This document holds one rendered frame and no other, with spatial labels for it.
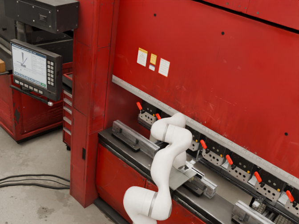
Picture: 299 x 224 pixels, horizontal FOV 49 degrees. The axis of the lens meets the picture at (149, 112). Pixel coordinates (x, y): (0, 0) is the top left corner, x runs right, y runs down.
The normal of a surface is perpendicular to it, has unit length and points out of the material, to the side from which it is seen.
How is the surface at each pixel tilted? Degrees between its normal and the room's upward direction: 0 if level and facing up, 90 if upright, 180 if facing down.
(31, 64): 90
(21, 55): 90
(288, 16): 90
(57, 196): 0
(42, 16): 90
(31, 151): 0
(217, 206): 0
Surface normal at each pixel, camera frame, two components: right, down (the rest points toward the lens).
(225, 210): 0.14, -0.85
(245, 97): -0.67, 0.29
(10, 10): -0.48, 0.39
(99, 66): 0.73, 0.44
